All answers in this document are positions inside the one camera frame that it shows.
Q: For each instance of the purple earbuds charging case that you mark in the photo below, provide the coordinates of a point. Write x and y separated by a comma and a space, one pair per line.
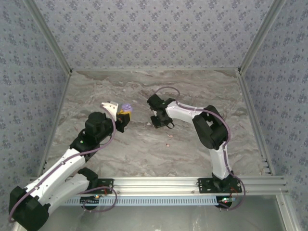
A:
126, 107

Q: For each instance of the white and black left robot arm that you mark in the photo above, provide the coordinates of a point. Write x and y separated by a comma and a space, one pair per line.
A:
57, 168

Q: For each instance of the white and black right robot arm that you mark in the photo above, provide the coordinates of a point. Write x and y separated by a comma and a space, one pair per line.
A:
216, 158

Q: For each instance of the black controller board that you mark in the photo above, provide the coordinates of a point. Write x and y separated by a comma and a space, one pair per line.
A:
89, 201
225, 202

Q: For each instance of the aluminium table side rail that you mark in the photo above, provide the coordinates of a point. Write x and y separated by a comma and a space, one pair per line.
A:
51, 130
256, 125

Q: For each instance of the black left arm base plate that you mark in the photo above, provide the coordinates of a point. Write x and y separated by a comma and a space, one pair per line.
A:
107, 184

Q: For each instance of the aluminium mounting rail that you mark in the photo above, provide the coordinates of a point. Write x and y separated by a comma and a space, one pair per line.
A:
156, 184

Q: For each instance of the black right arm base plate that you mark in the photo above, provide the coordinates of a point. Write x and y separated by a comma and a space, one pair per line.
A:
205, 185

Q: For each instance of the aluminium frame post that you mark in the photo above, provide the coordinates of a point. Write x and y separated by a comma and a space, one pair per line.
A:
49, 38
261, 36

